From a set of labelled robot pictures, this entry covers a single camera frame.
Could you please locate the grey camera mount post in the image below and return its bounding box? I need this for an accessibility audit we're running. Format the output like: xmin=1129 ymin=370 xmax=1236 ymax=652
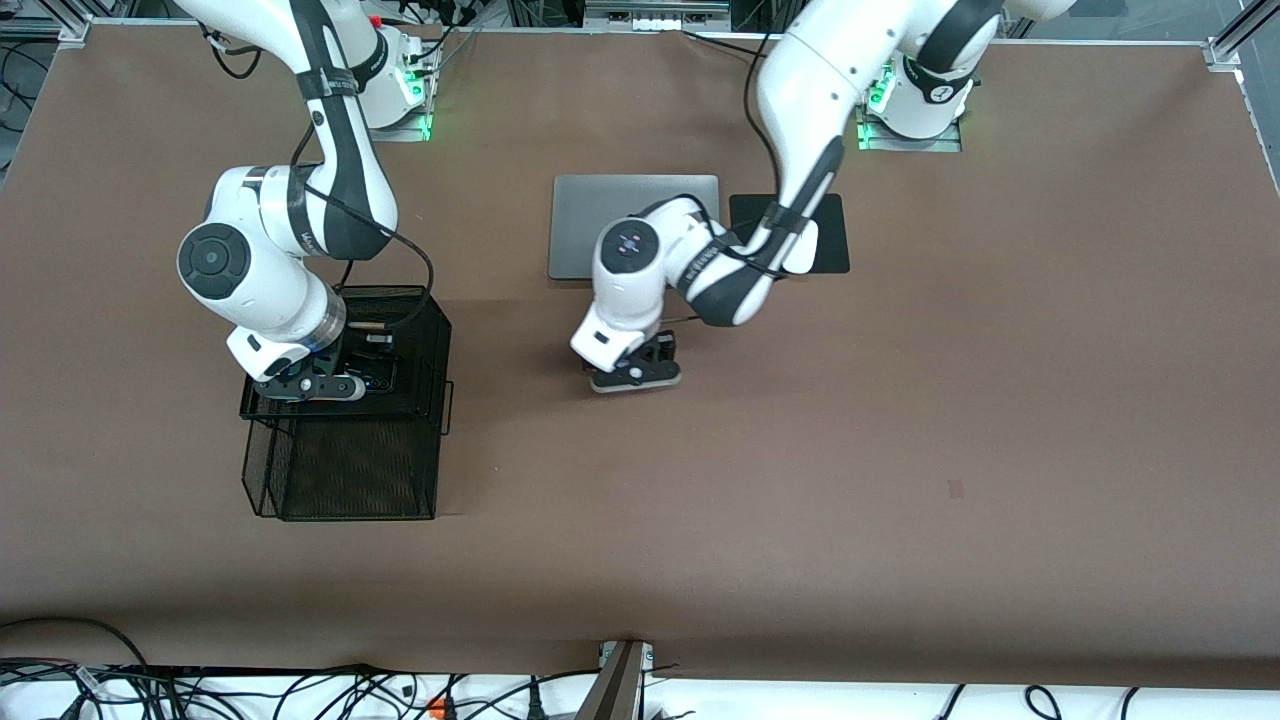
xmin=575 ymin=640 xmax=656 ymax=720

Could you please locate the silver closed laptop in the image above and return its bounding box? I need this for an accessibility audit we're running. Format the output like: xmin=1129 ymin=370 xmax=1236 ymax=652
xmin=548 ymin=175 xmax=721 ymax=281

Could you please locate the aluminium frame rail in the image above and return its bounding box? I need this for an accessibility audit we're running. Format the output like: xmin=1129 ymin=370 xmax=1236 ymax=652
xmin=0 ymin=15 xmax=93 ymax=43
xmin=1205 ymin=0 xmax=1280 ymax=71

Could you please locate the black cable on table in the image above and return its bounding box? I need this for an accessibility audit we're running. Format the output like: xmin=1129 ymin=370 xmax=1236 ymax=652
xmin=683 ymin=28 xmax=776 ymax=57

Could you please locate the white power strip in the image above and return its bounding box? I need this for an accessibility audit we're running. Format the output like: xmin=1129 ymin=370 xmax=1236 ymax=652
xmin=583 ymin=0 xmax=733 ymax=33

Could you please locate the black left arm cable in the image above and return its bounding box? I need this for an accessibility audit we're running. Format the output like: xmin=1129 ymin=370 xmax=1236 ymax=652
xmin=640 ymin=30 xmax=816 ymax=326

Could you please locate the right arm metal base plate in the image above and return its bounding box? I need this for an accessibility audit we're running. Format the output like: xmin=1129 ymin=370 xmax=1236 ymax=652
xmin=365 ymin=100 xmax=433 ymax=143

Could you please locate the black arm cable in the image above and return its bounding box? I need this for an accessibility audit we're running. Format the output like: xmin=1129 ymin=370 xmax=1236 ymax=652
xmin=640 ymin=30 xmax=816 ymax=326
xmin=195 ymin=20 xmax=436 ymax=336

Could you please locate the black wire mesh organizer basket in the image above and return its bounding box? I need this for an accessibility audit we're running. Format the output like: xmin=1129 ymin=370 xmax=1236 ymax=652
xmin=238 ymin=285 xmax=456 ymax=523

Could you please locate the black looped floor cable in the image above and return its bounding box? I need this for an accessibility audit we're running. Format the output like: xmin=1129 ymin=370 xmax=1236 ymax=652
xmin=0 ymin=617 xmax=151 ymax=671

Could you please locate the black mouse pad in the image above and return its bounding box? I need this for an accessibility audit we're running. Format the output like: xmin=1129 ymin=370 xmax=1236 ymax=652
xmin=729 ymin=193 xmax=851 ymax=276

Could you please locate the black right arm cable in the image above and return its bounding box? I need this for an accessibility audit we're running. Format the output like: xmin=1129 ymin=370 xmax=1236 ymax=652
xmin=195 ymin=20 xmax=436 ymax=336

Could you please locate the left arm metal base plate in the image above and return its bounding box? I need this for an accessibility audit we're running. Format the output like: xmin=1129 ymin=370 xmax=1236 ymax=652
xmin=858 ymin=120 xmax=963 ymax=153

